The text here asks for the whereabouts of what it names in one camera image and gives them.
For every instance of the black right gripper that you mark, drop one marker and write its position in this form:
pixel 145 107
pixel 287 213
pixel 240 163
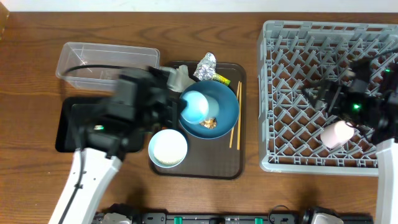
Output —
pixel 335 91

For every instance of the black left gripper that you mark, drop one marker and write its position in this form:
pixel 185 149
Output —
pixel 173 107

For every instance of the pink cup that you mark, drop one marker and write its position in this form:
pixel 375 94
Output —
pixel 337 134

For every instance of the light blue cup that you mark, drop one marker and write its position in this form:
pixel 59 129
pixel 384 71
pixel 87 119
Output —
pixel 197 107

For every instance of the dark blue plate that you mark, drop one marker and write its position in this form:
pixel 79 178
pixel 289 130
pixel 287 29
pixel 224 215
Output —
pixel 223 105

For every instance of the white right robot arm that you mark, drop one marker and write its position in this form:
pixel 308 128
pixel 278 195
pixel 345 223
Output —
pixel 385 141

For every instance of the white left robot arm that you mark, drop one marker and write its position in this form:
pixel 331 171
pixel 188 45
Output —
pixel 90 174

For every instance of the grey dishwasher rack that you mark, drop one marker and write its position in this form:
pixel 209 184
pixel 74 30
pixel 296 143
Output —
pixel 291 54

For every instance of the crumpled white napkin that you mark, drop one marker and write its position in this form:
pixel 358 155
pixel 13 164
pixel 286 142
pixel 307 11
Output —
pixel 179 79

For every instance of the clear plastic bin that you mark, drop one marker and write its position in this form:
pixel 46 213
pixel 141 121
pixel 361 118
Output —
pixel 86 65

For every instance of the light blue rice bowl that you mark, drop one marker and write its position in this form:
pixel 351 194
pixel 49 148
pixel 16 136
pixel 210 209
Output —
pixel 167 148

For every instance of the brown serving tray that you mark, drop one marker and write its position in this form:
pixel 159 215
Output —
pixel 220 158

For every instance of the brown food scrap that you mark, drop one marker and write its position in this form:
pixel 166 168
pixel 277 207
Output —
pixel 210 123

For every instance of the crumpled aluminium foil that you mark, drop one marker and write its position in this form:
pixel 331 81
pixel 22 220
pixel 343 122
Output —
pixel 206 67

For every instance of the yellow snack wrapper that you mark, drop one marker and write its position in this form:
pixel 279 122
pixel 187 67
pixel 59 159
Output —
pixel 219 78

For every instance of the wooden chopstick right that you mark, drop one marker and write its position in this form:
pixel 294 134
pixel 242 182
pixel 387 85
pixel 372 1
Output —
pixel 239 118

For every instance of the black tray bin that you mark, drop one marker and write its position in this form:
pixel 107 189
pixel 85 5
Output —
pixel 66 124

